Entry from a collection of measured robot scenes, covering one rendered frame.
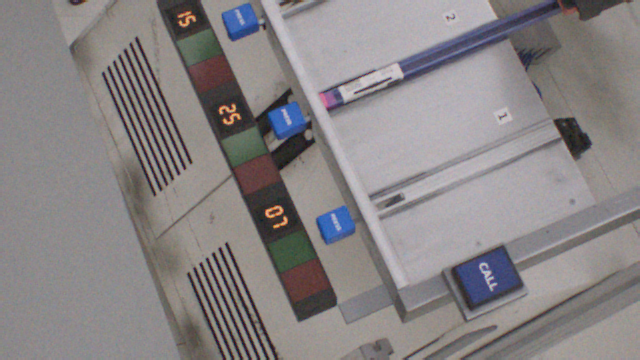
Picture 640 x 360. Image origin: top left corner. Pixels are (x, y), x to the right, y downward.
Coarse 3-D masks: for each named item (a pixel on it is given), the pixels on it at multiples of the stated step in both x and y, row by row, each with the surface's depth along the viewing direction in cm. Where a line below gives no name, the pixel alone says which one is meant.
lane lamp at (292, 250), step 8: (296, 232) 109; (304, 232) 109; (280, 240) 108; (288, 240) 108; (296, 240) 108; (304, 240) 108; (272, 248) 108; (280, 248) 108; (288, 248) 108; (296, 248) 108; (304, 248) 108; (272, 256) 108; (280, 256) 108; (288, 256) 108; (296, 256) 108; (304, 256) 108; (312, 256) 108; (280, 264) 108; (288, 264) 108; (296, 264) 108; (280, 272) 108
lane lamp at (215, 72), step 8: (200, 64) 114; (208, 64) 114; (216, 64) 114; (224, 64) 114; (192, 72) 113; (200, 72) 113; (208, 72) 113; (216, 72) 113; (224, 72) 113; (200, 80) 113; (208, 80) 113; (216, 80) 113; (224, 80) 113; (232, 80) 113; (200, 88) 113; (208, 88) 113
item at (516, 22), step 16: (512, 16) 112; (528, 16) 112; (544, 16) 112; (480, 32) 112; (496, 32) 112; (512, 32) 113; (432, 48) 111; (448, 48) 111; (464, 48) 111; (400, 64) 111; (416, 64) 111; (432, 64) 111; (336, 96) 110
